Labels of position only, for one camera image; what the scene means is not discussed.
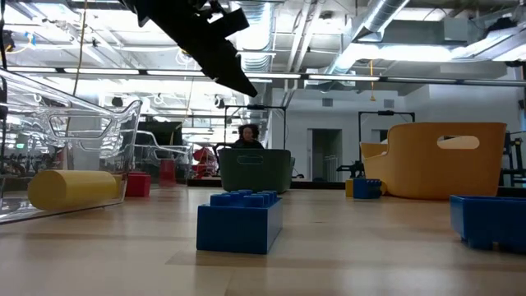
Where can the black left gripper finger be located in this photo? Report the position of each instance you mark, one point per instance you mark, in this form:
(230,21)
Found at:
(218,57)
(232,24)

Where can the yellow rectangular block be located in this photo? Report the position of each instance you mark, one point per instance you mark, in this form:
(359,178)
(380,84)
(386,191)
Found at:
(119,185)

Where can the small yellow square block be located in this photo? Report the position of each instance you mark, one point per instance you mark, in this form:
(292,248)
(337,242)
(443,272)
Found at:
(349,188)

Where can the yellow cylinder block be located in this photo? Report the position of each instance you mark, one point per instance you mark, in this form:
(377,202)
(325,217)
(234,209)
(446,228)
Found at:
(70,191)

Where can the blue rectangular block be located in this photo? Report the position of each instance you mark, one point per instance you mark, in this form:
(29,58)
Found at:
(367,190)
(234,230)
(489,222)

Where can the person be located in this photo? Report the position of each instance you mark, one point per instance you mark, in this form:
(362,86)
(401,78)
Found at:
(247,135)

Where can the black monitor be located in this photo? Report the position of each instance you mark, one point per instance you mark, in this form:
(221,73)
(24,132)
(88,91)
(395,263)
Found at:
(164,131)

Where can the clear plastic bin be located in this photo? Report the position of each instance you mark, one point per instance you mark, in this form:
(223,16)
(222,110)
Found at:
(164,144)
(82,123)

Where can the teal plastic bin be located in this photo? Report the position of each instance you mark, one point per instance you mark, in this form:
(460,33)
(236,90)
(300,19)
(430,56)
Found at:
(255,177)

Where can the yellow plastic bin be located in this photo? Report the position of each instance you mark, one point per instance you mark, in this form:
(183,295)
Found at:
(411,172)

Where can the black background rig frame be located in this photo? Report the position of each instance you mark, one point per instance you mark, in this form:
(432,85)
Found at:
(386,112)
(255,107)

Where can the silver ventilation duct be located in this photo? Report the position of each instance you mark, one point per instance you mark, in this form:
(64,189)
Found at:
(382,16)

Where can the black aluminium rig frame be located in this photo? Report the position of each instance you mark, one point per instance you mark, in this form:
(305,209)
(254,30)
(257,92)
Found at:
(316,185)

